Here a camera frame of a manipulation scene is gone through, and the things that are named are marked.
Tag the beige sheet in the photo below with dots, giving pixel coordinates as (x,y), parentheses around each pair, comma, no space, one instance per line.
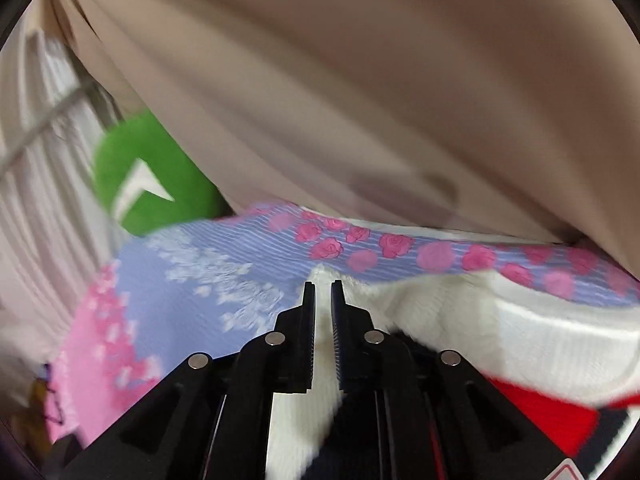
(360,90)

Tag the green cushion with white mark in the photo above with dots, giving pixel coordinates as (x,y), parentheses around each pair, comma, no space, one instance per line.
(185,170)

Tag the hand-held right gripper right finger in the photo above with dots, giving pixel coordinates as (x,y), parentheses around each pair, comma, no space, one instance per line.
(341,340)

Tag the pink blue floral blanket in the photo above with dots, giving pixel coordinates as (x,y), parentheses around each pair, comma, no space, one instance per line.
(210,270)

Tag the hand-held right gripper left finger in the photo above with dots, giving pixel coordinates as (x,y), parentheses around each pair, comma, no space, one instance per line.
(306,340)

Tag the white curtain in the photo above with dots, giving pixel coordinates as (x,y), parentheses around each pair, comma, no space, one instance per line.
(45,240)

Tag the grey rod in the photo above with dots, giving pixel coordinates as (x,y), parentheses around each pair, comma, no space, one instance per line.
(45,127)

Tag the white knit sweater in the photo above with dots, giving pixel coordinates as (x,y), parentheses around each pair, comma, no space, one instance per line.
(525,340)

